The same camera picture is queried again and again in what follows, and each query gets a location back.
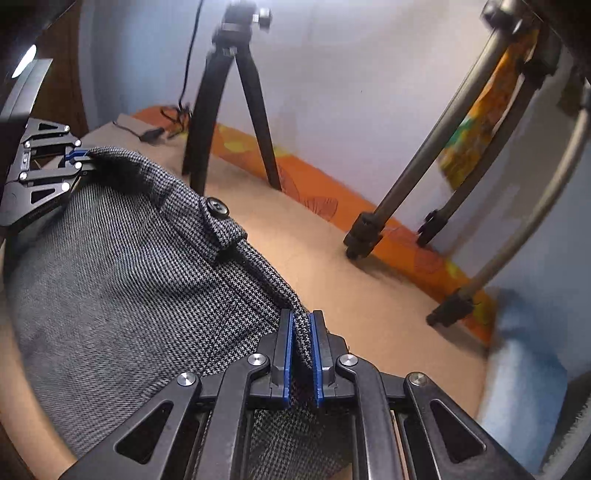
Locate grey checked shorts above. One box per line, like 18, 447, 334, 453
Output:
4, 147, 351, 479

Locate white clip desk lamp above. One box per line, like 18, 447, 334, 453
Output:
11, 44, 37, 79

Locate folded light blue jeans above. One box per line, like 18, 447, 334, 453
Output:
478, 290, 567, 475

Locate small black tripod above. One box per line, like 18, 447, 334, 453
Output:
180, 0, 284, 197

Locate orange floral bed sheet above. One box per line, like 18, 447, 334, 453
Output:
211, 123, 496, 346

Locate colourful hanging fabric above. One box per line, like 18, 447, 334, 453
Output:
437, 28, 539, 191

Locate tall grey tripod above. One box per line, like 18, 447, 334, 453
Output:
344, 1, 590, 327

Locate black power cable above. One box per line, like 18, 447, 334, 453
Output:
112, 0, 206, 144

